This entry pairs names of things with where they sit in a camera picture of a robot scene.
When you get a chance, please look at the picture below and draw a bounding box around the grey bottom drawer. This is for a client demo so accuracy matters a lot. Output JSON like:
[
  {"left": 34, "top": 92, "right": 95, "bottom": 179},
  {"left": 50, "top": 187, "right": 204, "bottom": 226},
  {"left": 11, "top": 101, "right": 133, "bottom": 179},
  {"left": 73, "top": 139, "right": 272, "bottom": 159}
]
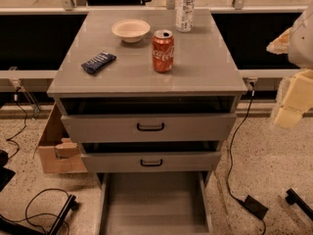
[{"left": 96, "top": 172, "right": 213, "bottom": 235}]

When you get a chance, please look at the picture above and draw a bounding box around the black stand leg right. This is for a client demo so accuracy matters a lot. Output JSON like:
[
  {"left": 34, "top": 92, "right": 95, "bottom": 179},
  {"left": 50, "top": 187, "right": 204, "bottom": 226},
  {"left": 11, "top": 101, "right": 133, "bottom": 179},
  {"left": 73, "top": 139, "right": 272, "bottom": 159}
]
[{"left": 286, "top": 189, "right": 313, "bottom": 221}]

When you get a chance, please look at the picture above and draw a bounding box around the blue snack packet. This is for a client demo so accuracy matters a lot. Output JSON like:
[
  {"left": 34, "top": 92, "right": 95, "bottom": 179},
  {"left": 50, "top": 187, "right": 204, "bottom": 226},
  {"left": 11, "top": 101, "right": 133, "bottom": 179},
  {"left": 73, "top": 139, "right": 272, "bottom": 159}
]
[{"left": 81, "top": 52, "right": 116, "bottom": 75}]

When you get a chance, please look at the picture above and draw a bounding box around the grey drawer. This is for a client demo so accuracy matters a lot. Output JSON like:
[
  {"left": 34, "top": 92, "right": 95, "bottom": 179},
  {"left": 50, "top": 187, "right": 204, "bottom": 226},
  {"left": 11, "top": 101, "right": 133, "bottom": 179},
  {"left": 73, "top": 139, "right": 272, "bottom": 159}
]
[
  {"left": 62, "top": 114, "right": 236, "bottom": 143},
  {"left": 96, "top": 172, "right": 213, "bottom": 235},
  {"left": 81, "top": 152, "right": 221, "bottom": 172}
]

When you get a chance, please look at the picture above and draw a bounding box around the black right power cable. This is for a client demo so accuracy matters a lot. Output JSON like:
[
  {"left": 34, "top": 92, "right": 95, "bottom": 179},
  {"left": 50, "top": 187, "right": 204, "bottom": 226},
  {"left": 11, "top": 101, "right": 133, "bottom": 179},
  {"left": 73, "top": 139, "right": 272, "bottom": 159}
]
[{"left": 225, "top": 82, "right": 268, "bottom": 235}]

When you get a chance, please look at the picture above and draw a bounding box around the black left wall cable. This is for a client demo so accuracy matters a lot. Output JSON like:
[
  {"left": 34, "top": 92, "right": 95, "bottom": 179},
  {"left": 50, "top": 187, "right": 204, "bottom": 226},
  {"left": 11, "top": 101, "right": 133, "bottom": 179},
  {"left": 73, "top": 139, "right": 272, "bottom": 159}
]
[{"left": 5, "top": 86, "right": 29, "bottom": 160}]

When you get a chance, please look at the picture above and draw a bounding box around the black stand leg left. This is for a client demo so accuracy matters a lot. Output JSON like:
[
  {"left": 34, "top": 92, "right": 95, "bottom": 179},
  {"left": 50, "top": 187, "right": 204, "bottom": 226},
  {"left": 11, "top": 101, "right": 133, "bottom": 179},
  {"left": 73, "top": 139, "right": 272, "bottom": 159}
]
[{"left": 48, "top": 195, "right": 78, "bottom": 235}]

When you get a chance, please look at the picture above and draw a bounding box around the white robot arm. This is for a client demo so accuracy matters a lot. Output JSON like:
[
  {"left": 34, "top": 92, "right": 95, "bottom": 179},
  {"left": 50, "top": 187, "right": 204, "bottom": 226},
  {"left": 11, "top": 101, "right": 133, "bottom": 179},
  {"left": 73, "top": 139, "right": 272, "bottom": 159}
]
[{"left": 266, "top": 4, "right": 313, "bottom": 129}]

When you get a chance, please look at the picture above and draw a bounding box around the grey top drawer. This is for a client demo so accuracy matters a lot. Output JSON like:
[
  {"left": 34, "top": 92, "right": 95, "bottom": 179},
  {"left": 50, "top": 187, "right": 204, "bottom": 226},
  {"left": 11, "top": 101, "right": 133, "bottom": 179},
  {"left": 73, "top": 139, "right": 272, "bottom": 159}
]
[{"left": 62, "top": 114, "right": 236, "bottom": 143}]

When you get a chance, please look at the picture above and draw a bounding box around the grey middle drawer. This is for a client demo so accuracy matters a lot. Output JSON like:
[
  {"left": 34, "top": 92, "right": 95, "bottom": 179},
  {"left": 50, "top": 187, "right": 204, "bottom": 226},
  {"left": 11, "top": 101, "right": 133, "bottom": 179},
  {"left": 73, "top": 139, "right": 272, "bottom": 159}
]
[{"left": 81, "top": 152, "right": 221, "bottom": 172}]

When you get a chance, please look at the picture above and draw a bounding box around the white paper bowl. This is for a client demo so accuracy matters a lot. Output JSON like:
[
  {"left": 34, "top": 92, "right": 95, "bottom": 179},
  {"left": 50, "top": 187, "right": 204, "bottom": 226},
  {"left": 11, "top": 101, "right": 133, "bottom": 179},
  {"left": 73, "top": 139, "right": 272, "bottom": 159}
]
[{"left": 112, "top": 20, "right": 151, "bottom": 43}]

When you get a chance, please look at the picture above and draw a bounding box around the black power adapter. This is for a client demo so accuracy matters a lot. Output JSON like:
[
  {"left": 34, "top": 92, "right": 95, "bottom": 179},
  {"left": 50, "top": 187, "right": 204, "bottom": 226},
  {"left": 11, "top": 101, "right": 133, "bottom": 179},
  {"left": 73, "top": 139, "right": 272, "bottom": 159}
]
[{"left": 244, "top": 195, "right": 268, "bottom": 220}]

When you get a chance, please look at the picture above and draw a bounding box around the brown cardboard box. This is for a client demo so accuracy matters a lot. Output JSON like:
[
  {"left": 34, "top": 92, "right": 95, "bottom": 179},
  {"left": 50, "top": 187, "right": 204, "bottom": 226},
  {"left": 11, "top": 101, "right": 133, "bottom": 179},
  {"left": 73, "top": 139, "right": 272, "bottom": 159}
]
[{"left": 37, "top": 105, "right": 86, "bottom": 173}]

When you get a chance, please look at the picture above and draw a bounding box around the red coca-cola can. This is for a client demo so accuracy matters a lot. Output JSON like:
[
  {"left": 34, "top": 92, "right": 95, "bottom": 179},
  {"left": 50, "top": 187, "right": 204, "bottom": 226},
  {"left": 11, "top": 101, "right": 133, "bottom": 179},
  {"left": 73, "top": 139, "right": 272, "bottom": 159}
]
[{"left": 152, "top": 29, "right": 174, "bottom": 72}]

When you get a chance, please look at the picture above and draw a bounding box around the black left floor cable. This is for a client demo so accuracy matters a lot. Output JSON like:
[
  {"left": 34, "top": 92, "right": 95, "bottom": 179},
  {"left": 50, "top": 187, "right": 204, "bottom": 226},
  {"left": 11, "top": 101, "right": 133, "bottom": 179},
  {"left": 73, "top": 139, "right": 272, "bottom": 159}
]
[{"left": 0, "top": 188, "right": 71, "bottom": 235}]

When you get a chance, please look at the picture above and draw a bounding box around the black stand leg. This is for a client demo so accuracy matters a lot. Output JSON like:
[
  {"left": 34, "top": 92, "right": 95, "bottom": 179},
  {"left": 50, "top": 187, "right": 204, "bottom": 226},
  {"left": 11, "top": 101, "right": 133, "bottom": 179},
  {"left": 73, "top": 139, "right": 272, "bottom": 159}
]
[
  {"left": 48, "top": 195, "right": 78, "bottom": 235},
  {"left": 286, "top": 189, "right": 313, "bottom": 221}
]

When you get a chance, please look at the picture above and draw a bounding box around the clear plastic water bottle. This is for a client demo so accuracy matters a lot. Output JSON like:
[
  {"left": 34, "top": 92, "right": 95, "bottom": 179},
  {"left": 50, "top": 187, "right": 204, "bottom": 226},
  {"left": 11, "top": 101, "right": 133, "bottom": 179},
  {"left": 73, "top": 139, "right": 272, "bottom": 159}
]
[{"left": 175, "top": 0, "right": 196, "bottom": 32}]

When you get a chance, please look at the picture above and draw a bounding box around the grey drawer cabinet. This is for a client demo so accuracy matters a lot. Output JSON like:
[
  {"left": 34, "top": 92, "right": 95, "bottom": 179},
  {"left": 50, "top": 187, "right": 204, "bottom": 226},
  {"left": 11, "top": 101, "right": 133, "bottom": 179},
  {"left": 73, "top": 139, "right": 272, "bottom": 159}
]
[{"left": 46, "top": 8, "right": 248, "bottom": 190}]

